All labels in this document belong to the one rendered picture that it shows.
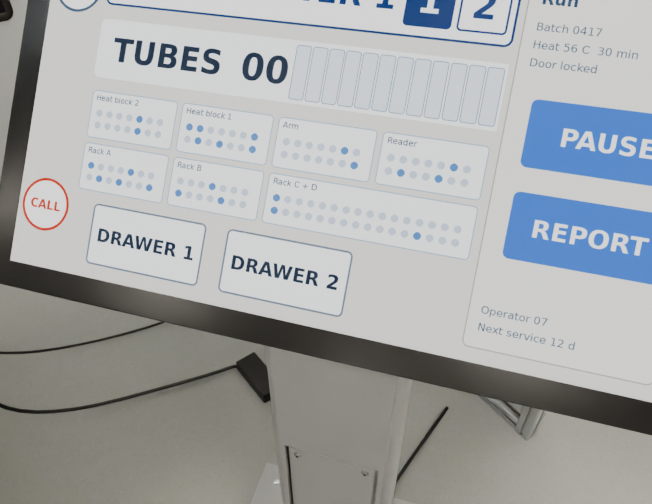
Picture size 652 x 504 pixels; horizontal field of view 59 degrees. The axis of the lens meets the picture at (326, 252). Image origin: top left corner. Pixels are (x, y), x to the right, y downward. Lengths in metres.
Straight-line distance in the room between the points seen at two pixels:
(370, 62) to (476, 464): 1.21
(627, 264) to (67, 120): 0.41
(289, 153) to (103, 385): 1.33
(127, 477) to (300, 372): 0.94
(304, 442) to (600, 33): 0.54
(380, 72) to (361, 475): 0.52
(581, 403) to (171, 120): 0.34
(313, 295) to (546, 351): 0.16
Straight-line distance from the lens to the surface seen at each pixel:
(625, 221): 0.41
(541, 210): 0.40
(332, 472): 0.79
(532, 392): 0.41
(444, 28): 0.42
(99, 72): 0.49
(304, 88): 0.42
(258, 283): 0.42
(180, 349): 1.70
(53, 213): 0.50
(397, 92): 0.41
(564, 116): 0.41
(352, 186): 0.40
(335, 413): 0.67
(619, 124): 0.41
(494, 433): 1.55
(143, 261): 0.45
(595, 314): 0.41
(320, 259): 0.40
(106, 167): 0.47
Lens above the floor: 1.29
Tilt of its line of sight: 42 degrees down
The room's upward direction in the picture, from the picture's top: straight up
